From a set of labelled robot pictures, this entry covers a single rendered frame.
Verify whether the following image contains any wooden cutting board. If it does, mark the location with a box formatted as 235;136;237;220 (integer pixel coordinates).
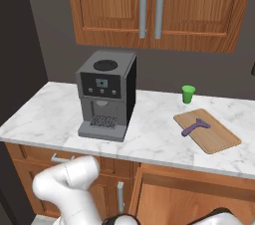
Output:
172;108;243;155

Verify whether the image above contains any narrow wooden drawer front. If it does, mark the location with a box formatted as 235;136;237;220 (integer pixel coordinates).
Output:
4;141;141;178

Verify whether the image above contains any wide wooden drawer front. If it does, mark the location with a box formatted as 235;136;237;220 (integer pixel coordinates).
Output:
127;162;255;225

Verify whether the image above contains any grey coffee machine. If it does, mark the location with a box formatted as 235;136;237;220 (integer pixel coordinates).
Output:
75;49;137;143

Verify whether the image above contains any green cup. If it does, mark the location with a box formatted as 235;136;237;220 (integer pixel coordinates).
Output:
181;85;196;105

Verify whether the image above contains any purple peeler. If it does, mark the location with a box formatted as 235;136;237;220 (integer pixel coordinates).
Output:
180;117;212;137

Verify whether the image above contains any wooden base cupboard door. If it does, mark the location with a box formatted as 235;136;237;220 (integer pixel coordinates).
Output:
12;158;134;220

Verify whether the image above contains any dark tall fridge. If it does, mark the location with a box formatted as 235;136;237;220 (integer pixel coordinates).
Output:
0;0;50;225

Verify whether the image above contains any grey drawer handle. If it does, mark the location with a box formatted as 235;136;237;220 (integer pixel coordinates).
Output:
51;152;77;164

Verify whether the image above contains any grey cupboard door handle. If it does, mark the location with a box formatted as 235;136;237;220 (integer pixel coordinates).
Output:
138;0;149;40
153;0;166;40

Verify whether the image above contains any wooden wall cupboard door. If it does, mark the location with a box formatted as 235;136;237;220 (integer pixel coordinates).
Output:
149;0;255;54
66;0;154;50

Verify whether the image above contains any grey base cupboard handle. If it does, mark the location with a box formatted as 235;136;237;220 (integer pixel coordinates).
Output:
116;180;126;215

